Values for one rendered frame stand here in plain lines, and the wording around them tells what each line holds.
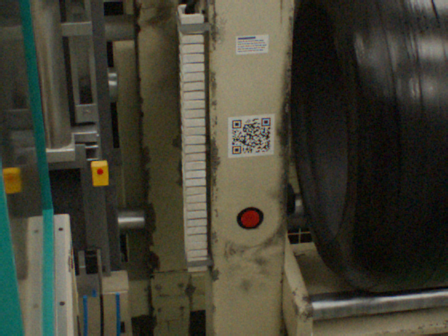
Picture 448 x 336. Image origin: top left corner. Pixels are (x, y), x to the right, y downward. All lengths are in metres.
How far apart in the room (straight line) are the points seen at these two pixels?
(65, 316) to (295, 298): 0.62
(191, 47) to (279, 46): 0.14
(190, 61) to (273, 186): 0.27
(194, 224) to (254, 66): 0.31
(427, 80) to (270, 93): 0.26
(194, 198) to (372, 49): 0.41
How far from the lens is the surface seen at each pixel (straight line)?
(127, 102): 2.36
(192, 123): 1.56
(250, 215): 1.65
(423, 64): 1.44
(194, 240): 1.68
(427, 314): 1.80
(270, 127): 1.58
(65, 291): 1.18
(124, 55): 2.38
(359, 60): 1.45
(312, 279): 1.95
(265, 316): 1.80
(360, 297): 1.73
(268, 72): 1.53
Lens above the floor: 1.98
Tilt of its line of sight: 31 degrees down
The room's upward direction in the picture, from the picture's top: straight up
